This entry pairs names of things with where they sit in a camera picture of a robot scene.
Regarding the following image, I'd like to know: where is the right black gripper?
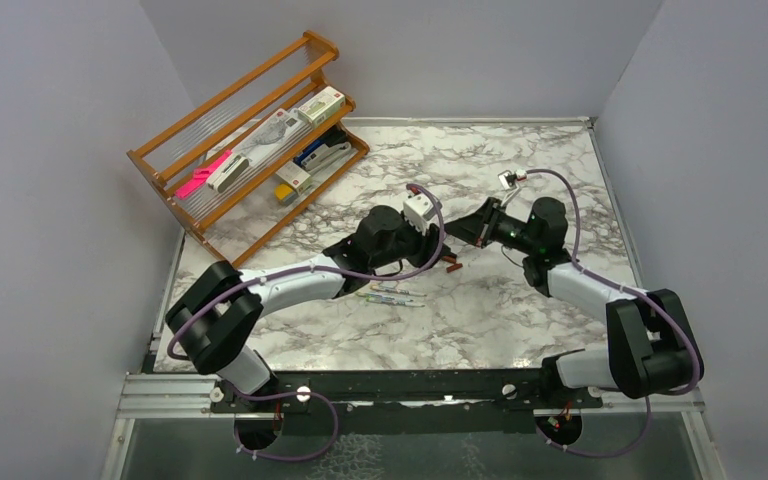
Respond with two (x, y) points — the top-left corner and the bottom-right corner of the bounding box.
(442, 196), (539, 255)

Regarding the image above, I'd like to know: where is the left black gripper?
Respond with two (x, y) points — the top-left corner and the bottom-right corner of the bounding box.
(370, 211), (450, 270)

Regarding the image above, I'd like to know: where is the white pen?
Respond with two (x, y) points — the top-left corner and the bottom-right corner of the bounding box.
(361, 293), (425, 308)
(370, 284), (426, 298)

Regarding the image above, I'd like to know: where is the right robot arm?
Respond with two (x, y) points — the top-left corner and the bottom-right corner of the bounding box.
(445, 197), (704, 407)

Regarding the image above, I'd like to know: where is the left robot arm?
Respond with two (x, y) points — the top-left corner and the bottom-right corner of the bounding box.
(164, 194), (444, 411)

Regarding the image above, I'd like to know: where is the yellow sticky note block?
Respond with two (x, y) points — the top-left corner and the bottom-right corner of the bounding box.
(273, 184), (298, 205)

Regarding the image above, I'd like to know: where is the small white red box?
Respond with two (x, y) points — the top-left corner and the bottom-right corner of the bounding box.
(275, 161), (312, 194)

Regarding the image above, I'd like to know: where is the blue black stapler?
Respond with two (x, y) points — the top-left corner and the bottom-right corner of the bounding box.
(293, 126), (350, 172)

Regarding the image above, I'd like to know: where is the white green box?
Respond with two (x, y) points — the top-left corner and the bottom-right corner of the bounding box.
(298, 86), (346, 128)

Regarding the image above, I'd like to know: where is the long white package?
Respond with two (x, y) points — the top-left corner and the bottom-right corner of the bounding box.
(231, 109), (309, 166)

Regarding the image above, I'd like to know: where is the white black box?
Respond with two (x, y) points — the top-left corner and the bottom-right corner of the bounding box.
(206, 152), (250, 194)

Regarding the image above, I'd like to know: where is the wooden shelf rack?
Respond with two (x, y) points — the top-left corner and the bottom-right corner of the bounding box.
(127, 30), (369, 266)

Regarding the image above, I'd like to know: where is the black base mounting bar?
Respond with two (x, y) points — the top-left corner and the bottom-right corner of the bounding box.
(208, 368), (601, 416)

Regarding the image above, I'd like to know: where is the pink highlighter pack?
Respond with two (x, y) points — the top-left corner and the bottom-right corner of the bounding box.
(175, 149), (232, 199)

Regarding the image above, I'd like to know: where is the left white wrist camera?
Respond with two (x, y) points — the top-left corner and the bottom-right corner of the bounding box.
(402, 193), (436, 235)

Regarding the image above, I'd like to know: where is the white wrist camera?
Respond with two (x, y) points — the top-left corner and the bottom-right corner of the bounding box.
(498, 169), (528, 208)
(402, 193), (436, 235)

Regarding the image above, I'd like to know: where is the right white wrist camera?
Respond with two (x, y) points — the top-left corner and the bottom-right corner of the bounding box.
(498, 169), (528, 208)

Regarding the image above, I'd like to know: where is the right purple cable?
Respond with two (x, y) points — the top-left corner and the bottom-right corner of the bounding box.
(521, 168), (705, 460)

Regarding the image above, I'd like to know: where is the purple cable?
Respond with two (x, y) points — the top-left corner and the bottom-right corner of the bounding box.
(166, 183), (446, 463)
(521, 168), (705, 460)

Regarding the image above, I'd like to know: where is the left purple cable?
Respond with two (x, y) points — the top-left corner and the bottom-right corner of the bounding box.
(166, 183), (446, 463)

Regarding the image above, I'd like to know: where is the aluminium frame rail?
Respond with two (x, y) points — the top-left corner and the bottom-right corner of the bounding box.
(116, 373), (219, 419)

